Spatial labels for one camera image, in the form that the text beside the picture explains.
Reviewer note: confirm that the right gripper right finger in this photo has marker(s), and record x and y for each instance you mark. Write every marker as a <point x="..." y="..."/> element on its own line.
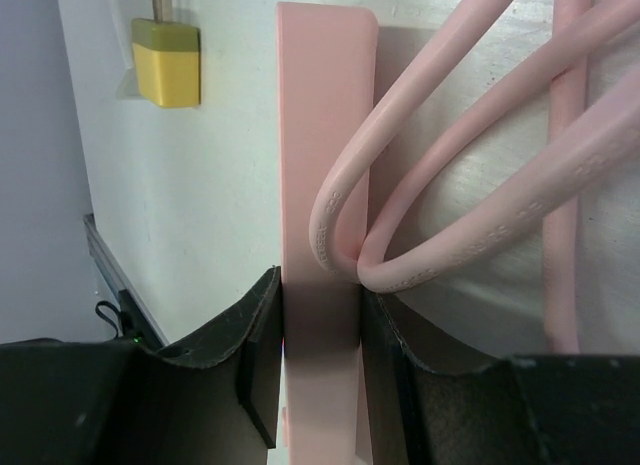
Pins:
<point x="432" y="399"/>

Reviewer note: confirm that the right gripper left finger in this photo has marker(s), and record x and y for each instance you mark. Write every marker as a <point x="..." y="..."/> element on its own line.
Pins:
<point x="210" y="398"/>

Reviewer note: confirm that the yellow USB charger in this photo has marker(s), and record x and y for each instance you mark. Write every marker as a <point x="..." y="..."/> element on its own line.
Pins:
<point x="167" y="58"/>

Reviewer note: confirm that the aluminium front rail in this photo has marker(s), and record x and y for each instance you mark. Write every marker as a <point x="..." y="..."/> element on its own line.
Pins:
<point x="122" y="307"/>

